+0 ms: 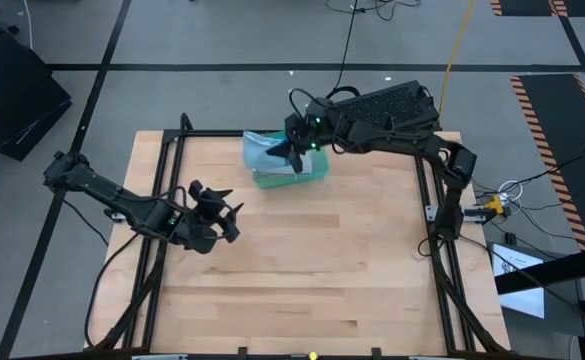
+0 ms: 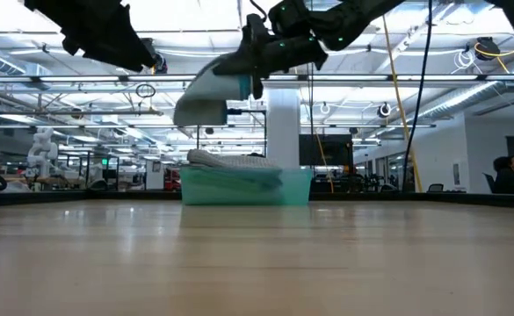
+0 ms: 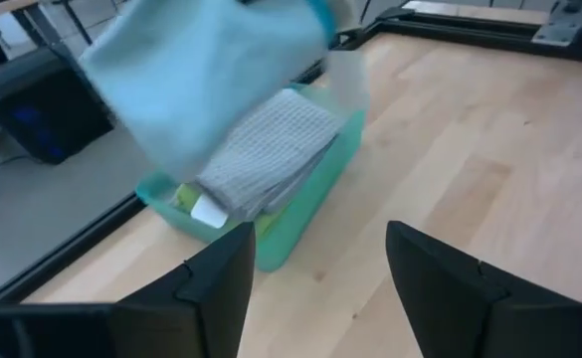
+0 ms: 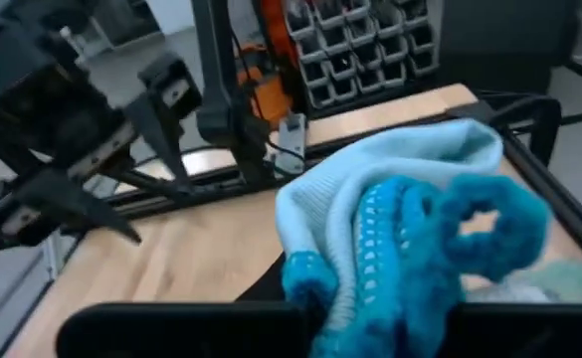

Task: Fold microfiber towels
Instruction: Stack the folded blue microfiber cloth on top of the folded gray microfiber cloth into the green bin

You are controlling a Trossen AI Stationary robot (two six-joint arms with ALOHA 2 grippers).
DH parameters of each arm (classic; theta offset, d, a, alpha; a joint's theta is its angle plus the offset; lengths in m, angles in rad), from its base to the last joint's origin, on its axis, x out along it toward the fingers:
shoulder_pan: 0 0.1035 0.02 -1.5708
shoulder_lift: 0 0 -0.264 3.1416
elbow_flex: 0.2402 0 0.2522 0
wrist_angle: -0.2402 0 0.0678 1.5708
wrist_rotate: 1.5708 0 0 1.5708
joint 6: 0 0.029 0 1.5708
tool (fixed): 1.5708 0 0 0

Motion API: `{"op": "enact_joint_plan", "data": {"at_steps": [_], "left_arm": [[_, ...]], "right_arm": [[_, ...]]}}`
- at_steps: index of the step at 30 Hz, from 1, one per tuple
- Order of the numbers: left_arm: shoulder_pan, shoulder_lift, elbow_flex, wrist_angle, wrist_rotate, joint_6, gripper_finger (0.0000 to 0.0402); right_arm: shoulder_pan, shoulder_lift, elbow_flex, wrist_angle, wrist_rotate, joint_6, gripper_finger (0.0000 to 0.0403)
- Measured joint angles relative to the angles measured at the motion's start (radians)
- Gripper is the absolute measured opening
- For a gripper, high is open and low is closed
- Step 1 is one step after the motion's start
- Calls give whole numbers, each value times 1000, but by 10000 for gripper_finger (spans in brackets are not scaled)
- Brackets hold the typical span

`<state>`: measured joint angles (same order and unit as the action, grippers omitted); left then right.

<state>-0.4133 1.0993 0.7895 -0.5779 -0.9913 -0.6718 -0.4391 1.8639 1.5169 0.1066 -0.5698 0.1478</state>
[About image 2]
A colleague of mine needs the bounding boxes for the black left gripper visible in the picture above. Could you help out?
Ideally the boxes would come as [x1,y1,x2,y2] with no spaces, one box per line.
[23,0,159,74]

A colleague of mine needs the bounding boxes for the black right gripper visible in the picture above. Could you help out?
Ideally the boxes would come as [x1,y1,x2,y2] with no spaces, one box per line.
[212,33,329,100]

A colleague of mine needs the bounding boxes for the light blue microfiber towel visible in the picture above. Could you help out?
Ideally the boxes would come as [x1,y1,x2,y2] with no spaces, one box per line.
[172,54,253,127]

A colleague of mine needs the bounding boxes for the light grey microfiber towel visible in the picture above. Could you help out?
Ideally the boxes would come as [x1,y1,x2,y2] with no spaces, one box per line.
[186,148,284,170]

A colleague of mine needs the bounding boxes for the teal plastic bin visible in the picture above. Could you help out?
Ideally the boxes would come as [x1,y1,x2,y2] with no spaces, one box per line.
[179,166,314,206]

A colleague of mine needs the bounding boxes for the white building column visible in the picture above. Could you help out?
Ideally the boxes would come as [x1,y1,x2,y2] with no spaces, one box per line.
[264,85,301,170]

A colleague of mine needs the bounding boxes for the red background object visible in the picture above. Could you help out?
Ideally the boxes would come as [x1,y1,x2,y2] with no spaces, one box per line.
[163,169,183,190]

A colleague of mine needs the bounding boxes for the black ceiling cable reel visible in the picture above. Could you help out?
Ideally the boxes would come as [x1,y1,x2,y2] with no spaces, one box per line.
[474,37,502,62]
[141,37,169,75]

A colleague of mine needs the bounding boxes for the black hanging cable loop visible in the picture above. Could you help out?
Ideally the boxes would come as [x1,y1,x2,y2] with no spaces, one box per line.
[135,83,156,100]

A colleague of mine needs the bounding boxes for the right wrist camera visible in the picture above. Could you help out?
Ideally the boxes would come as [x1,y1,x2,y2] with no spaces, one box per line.
[243,12,270,43]

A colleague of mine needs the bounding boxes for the black right camera cable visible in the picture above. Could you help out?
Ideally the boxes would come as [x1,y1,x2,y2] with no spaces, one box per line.
[250,0,269,23]

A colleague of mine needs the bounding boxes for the black wall monitor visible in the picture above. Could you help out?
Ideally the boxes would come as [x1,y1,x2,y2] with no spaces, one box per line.
[299,133,354,168]

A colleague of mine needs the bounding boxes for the yellow hanging cable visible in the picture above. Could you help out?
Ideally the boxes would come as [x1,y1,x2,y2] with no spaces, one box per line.
[381,15,424,193]

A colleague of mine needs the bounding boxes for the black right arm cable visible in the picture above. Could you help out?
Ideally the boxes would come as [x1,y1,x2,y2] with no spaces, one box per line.
[402,0,434,192]

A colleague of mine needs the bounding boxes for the black metal table frame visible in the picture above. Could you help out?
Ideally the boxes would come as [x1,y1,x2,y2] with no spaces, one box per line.
[0,189,514,210]

